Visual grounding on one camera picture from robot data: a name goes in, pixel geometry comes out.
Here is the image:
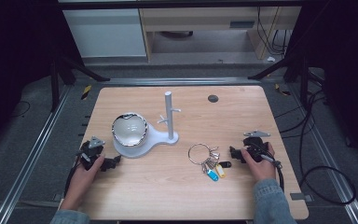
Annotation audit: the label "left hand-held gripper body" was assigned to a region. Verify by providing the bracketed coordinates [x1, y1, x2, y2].
[79, 135, 106, 171]

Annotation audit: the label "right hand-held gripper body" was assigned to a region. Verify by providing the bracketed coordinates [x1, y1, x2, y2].
[241, 129, 271, 163]

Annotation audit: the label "person's right hand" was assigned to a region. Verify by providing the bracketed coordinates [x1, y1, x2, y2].
[240, 142, 277, 183]

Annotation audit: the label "person's left hand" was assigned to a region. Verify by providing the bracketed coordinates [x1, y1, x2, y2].
[60, 154, 105, 211]

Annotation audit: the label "shiny silver metal bowl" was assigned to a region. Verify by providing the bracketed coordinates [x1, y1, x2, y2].
[111, 112, 149, 147]

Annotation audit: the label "yellow black tape strip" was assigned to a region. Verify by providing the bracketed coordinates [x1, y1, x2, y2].
[274, 83, 293, 97]
[80, 84, 93, 101]

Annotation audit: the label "black metal stand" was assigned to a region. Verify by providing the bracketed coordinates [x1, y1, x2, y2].
[49, 50, 111, 114]
[247, 50, 324, 110]

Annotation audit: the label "white cabinet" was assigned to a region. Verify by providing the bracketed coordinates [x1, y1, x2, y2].
[62, 7, 147, 59]

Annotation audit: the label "black curtain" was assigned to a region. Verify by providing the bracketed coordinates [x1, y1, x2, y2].
[0, 0, 85, 157]
[287, 0, 358, 171]

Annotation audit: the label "key ring with coloured tags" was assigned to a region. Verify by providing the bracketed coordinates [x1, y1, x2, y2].
[187, 142, 233, 183]

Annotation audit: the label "left hand-held gripper cable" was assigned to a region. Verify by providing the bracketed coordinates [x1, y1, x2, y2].
[63, 151, 91, 198]

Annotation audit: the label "hand-held gripper cable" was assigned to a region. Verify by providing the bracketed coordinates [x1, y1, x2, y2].
[63, 151, 91, 198]
[252, 143, 286, 193]

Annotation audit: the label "right hand-held gripper cable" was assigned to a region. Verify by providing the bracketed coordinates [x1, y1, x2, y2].
[252, 143, 286, 193]

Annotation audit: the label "aluminium floor rail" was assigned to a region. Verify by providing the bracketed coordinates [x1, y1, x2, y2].
[101, 77, 262, 87]
[0, 84, 73, 224]
[287, 83, 358, 224]

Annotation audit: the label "grey stand with pegged post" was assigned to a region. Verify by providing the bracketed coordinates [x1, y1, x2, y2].
[113, 91, 182, 160]

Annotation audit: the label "grey table bracket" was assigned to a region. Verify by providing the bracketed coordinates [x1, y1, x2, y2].
[290, 192, 314, 203]

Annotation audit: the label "black cable on floor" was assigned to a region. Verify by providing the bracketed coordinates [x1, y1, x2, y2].
[273, 90, 358, 206]

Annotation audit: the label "black cables under desk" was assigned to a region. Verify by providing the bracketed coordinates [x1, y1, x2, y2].
[255, 7, 293, 58]

